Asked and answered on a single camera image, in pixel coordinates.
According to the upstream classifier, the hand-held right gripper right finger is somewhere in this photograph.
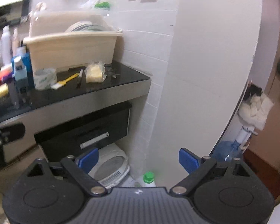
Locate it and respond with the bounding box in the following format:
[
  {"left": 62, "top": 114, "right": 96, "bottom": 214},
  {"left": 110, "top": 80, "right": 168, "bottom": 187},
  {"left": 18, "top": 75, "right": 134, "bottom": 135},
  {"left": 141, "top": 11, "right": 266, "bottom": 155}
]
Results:
[{"left": 169, "top": 147, "right": 254, "bottom": 195}]

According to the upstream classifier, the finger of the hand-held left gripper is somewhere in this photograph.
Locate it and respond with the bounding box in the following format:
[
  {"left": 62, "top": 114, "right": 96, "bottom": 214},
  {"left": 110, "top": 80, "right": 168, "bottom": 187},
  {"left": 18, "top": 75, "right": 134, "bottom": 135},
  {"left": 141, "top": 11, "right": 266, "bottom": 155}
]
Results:
[{"left": 0, "top": 123, "right": 26, "bottom": 143}]

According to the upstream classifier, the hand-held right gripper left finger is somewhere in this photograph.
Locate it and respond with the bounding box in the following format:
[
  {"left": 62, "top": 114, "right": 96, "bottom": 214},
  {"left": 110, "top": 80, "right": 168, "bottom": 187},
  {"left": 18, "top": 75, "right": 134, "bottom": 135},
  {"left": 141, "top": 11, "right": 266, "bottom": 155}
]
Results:
[{"left": 25, "top": 147, "right": 108, "bottom": 195}]

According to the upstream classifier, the black drawer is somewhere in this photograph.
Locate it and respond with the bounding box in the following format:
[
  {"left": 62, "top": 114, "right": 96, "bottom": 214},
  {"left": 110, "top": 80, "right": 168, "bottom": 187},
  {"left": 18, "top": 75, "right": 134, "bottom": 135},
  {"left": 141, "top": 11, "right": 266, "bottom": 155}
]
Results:
[{"left": 34, "top": 101, "right": 132, "bottom": 163}]

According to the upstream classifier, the white round appliance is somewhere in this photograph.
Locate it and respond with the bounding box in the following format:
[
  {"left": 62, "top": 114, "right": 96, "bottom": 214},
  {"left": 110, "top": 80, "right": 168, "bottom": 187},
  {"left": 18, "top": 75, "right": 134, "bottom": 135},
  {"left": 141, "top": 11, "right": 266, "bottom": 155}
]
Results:
[{"left": 87, "top": 143, "right": 131, "bottom": 190}]

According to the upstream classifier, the blue water jug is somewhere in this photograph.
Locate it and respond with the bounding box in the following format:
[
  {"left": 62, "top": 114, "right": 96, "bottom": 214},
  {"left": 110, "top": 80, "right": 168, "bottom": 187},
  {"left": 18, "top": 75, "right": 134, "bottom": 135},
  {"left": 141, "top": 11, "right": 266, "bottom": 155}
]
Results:
[{"left": 210, "top": 140, "right": 245, "bottom": 163}]

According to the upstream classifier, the gold roll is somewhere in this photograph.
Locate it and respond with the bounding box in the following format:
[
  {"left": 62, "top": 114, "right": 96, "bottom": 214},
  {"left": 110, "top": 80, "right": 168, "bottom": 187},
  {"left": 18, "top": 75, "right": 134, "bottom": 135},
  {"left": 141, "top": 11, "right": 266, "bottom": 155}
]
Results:
[{"left": 0, "top": 83, "right": 10, "bottom": 98}]

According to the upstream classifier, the green capped bottle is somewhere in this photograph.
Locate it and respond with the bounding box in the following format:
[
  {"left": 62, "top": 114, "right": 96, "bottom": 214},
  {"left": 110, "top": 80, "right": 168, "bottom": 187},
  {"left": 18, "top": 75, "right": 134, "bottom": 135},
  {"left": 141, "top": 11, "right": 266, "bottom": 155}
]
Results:
[{"left": 142, "top": 171, "right": 156, "bottom": 188}]

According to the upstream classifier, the light blue container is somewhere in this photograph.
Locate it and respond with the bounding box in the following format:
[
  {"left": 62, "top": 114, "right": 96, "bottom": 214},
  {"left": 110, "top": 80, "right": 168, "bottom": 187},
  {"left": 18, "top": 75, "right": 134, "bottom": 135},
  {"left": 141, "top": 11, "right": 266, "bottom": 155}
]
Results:
[{"left": 14, "top": 66, "right": 29, "bottom": 94}]

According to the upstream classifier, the white water pump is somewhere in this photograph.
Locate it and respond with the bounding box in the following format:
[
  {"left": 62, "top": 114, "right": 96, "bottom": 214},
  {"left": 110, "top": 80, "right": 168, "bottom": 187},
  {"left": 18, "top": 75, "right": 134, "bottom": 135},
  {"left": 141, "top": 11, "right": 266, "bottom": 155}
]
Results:
[{"left": 235, "top": 125, "right": 258, "bottom": 146}]

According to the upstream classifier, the white tape roll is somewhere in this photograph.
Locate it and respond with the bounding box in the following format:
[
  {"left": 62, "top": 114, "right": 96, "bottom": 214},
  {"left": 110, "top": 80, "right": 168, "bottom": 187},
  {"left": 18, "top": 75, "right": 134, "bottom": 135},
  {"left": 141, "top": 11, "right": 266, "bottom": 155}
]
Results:
[{"left": 33, "top": 68, "right": 58, "bottom": 91}]

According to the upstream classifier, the black pen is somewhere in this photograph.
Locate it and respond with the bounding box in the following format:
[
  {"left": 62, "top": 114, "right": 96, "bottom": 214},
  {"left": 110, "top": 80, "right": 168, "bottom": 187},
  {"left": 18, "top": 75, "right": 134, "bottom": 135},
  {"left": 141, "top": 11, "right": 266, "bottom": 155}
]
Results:
[{"left": 76, "top": 69, "right": 84, "bottom": 88}]

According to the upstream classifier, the white cloth bundle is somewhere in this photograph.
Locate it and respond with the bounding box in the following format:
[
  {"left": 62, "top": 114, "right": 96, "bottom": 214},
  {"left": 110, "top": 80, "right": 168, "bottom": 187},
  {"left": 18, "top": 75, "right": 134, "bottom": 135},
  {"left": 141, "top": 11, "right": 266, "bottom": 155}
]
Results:
[{"left": 237, "top": 94, "right": 275, "bottom": 131}]

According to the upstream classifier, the yellow sponge in bag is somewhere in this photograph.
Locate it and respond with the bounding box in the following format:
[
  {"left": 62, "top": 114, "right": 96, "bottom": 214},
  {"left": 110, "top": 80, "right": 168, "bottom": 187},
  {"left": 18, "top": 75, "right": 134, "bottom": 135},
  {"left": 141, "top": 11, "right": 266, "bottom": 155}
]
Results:
[{"left": 84, "top": 61, "right": 107, "bottom": 84}]

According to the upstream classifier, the tall white bottle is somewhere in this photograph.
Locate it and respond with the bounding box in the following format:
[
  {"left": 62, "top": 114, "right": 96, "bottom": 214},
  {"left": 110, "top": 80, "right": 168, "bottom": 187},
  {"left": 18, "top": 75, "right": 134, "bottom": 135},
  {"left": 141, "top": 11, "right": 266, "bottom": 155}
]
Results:
[{"left": 1, "top": 25, "right": 12, "bottom": 66}]

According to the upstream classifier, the slim beige bottle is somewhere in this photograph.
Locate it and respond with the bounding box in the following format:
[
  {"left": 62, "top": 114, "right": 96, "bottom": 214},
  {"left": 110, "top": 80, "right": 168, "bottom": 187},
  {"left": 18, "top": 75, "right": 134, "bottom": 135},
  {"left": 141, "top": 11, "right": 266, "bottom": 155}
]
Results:
[{"left": 12, "top": 27, "right": 19, "bottom": 56}]

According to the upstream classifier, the bunch of keys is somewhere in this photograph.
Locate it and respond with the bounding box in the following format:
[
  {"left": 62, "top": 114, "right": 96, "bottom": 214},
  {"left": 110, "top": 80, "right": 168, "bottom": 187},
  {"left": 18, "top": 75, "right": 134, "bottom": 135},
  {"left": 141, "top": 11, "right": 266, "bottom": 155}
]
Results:
[{"left": 104, "top": 66, "right": 121, "bottom": 79}]

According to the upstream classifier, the beige plastic dish basin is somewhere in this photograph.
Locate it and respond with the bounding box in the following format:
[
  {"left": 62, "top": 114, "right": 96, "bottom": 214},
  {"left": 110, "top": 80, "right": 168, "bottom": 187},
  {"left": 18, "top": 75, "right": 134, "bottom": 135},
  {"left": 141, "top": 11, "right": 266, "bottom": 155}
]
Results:
[{"left": 23, "top": 10, "right": 123, "bottom": 73}]

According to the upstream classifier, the stack of white plates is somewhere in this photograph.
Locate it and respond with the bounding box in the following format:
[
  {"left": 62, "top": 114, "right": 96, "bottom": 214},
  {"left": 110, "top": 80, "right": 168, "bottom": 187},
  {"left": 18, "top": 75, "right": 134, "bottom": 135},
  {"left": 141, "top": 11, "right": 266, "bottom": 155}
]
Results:
[{"left": 65, "top": 21, "right": 113, "bottom": 32}]

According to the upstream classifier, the yellow handled brush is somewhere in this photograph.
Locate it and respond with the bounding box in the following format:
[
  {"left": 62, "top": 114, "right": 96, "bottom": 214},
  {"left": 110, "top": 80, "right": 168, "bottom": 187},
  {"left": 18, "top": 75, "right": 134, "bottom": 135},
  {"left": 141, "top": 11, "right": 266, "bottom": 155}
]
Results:
[{"left": 51, "top": 72, "right": 80, "bottom": 90}]

